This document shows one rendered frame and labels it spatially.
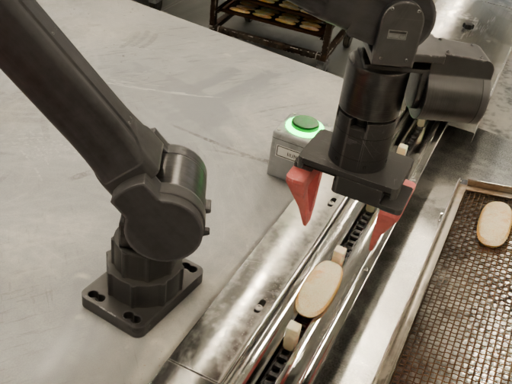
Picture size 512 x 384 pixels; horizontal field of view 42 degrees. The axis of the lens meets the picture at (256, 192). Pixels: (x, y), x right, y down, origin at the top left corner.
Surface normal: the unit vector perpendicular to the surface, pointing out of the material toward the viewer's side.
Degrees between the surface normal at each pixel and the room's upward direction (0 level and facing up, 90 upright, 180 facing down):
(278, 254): 0
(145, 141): 51
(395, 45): 90
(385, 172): 1
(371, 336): 0
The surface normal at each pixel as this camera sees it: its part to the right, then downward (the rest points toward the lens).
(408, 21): 0.02, 0.58
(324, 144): 0.11, -0.80
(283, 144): -0.44, 0.48
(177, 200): 0.40, -0.75
